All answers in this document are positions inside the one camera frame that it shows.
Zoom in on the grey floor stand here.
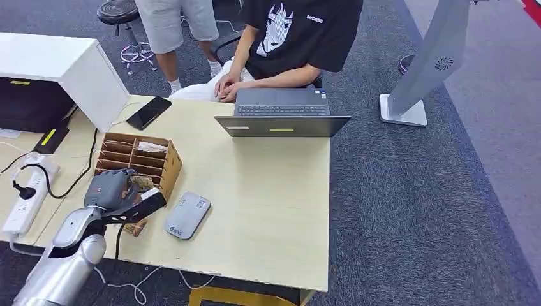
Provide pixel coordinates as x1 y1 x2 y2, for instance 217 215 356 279
379 0 471 128

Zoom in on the seated person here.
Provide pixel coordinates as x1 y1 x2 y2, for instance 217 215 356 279
168 0 365 104

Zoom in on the white card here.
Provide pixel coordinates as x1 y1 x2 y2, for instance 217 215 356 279
136 140 169 153

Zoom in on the black smartphone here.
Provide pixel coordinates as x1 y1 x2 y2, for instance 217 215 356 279
126 96 173 131

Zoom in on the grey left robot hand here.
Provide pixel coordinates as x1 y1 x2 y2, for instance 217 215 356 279
84 168 141 213

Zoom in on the grey laptop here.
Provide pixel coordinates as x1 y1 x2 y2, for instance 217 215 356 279
214 87 352 138

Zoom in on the wooden card box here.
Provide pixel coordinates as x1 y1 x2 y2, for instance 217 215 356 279
93 132 184 203

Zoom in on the white power strip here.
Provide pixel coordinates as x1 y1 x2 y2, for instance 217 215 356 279
1 154 61 237

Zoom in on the black office chair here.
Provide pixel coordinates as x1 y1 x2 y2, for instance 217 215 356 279
210 30 242 64

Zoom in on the white cabinet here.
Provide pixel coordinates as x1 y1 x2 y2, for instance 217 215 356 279
0 32 131 133

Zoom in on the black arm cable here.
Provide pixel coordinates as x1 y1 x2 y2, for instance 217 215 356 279
114 222 126 261

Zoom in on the purple round object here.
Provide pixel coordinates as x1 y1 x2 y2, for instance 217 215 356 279
397 54 417 75

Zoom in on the red object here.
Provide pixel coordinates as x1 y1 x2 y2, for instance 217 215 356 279
523 0 541 24

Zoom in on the black box with yellow label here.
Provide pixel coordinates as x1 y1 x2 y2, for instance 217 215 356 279
33 122 71 155

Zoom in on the black plug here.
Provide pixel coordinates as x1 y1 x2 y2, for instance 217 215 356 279
11 180 37 201

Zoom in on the black round stool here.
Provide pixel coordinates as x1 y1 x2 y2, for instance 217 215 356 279
96 0 158 76

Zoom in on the person's right hand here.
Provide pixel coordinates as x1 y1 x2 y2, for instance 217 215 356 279
214 73 241 99

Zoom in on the standing person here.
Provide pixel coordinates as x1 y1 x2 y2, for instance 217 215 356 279
133 0 225 95

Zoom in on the person's left hand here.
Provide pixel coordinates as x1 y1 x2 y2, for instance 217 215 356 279
219 81 251 104

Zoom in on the yellow table leg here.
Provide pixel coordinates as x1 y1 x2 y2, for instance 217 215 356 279
188 286 318 306

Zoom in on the thin white desk cable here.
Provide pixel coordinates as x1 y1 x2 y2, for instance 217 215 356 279
110 101 145 127

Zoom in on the black power cable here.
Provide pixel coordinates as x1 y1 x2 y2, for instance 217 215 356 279
20 127 100 200

